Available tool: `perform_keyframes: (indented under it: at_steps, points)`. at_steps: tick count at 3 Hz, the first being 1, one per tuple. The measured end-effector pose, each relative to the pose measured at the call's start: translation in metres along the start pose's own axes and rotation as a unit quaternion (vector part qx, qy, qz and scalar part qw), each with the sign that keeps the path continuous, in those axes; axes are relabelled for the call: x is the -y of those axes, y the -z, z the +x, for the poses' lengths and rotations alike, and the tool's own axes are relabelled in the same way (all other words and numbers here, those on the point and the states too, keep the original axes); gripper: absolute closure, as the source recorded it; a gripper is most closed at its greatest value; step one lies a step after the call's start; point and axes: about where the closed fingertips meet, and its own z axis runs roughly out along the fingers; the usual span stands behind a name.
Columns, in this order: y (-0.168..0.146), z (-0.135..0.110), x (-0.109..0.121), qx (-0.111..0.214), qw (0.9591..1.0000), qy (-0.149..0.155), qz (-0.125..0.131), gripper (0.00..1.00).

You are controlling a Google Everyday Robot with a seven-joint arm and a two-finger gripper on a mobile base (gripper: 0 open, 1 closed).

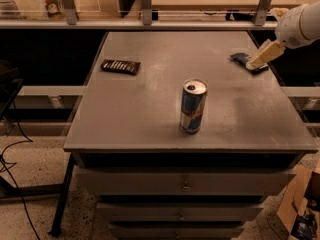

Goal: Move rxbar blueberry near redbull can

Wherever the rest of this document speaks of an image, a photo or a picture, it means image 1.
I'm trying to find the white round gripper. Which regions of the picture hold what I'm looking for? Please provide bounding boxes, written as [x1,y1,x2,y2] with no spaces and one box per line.
[246,4,308,70]

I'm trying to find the blue rxbar wrapper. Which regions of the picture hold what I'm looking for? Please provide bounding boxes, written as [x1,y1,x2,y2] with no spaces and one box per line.
[230,53,268,75]

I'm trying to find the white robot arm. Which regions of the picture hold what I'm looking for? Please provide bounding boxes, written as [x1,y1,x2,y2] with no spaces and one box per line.
[246,2,320,70]

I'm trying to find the redbull can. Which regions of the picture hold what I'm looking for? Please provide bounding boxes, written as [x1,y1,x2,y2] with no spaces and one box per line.
[180,79,208,134]

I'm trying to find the brown snack bar wrapper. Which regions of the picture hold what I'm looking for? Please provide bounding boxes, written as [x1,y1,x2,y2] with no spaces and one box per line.
[101,59,140,75]

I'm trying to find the cardboard box on floor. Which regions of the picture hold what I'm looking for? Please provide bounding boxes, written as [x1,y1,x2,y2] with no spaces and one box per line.
[277,166,320,240]

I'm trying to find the grey drawer cabinet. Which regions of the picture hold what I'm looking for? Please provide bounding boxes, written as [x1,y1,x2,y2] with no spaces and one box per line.
[64,31,317,240]

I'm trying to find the red printed bag on shelf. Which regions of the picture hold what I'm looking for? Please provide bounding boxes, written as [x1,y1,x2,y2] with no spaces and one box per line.
[37,0,64,18]

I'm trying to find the black table leg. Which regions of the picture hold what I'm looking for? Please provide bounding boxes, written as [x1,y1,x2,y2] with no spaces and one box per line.
[49,155,75,237]

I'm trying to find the black chair at left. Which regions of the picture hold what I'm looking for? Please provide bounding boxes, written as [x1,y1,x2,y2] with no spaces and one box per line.
[0,60,23,120]

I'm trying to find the grey metal shelf rail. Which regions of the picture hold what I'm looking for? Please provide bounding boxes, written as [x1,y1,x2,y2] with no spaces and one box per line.
[0,0,308,31]

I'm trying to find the black floor cable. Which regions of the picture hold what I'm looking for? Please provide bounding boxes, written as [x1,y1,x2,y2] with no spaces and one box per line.
[0,100,42,240]

